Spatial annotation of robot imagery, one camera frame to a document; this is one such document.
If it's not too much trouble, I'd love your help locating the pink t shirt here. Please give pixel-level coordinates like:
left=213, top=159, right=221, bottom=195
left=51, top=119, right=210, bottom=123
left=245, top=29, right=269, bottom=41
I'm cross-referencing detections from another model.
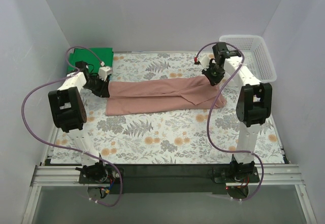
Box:
left=106, top=76, right=226, bottom=116

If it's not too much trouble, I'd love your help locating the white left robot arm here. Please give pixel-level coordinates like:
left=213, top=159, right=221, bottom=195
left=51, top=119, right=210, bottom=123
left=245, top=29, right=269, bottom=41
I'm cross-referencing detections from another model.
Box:
left=48, top=61, right=112, bottom=183

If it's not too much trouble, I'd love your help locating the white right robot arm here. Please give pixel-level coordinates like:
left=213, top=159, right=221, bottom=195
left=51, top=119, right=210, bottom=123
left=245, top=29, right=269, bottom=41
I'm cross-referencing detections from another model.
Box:
left=194, top=42, right=272, bottom=182

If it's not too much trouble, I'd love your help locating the green folded t shirt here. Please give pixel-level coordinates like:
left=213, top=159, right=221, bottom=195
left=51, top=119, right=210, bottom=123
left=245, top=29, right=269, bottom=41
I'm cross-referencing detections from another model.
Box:
left=69, top=48, right=114, bottom=73

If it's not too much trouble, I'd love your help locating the white plastic basket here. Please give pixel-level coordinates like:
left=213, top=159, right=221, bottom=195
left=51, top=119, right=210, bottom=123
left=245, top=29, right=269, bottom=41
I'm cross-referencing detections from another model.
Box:
left=219, top=35, right=277, bottom=83

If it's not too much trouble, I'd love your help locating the floral patterned table mat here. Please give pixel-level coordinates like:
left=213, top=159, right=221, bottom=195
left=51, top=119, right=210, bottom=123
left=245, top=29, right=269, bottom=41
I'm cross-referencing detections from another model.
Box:
left=50, top=52, right=285, bottom=165

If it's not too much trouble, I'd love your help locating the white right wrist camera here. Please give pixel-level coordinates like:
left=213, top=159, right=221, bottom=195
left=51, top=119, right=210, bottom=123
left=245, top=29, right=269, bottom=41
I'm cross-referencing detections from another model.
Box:
left=194, top=55, right=214, bottom=70

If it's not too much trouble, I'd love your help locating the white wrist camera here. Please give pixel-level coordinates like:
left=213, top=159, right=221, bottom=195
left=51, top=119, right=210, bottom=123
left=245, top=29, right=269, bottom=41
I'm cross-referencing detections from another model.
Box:
left=98, top=61, right=113, bottom=81
left=194, top=55, right=214, bottom=70

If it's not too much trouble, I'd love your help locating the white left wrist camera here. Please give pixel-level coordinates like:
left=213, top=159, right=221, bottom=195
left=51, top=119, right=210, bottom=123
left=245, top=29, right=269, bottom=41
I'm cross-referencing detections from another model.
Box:
left=98, top=61, right=113, bottom=81

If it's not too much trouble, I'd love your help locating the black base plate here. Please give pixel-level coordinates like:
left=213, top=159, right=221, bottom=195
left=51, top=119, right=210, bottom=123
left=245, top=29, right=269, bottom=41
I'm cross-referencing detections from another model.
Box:
left=76, top=163, right=260, bottom=194

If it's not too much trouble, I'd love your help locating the aluminium frame rail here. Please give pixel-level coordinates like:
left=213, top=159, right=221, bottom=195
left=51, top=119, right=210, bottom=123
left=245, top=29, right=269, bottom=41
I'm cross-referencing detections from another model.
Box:
left=22, top=164, right=316, bottom=223

